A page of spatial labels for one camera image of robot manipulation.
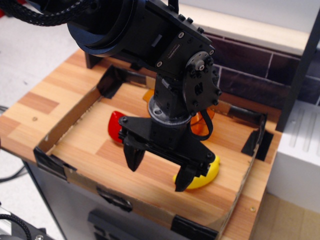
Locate white appliance with grooves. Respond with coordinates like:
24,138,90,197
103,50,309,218
267,100,320,212

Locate black braided cable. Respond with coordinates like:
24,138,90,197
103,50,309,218
0,0,93,27

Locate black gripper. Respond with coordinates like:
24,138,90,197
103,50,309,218
118,96,214,192

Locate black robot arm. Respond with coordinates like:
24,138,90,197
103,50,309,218
65,0,222,192

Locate cardboard fence with black tape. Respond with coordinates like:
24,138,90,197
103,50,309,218
31,83,273,240

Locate yellow toy banana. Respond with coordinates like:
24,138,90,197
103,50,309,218
172,153,220,190

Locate black control panel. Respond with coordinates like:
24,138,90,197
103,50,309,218
87,210,125,240

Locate red toy strawberry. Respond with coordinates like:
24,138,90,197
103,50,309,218
107,111,125,144

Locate orange transparent toy pot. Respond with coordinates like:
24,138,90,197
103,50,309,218
142,88,209,137

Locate dark brick-pattern backsplash panel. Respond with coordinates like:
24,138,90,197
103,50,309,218
84,31,320,111

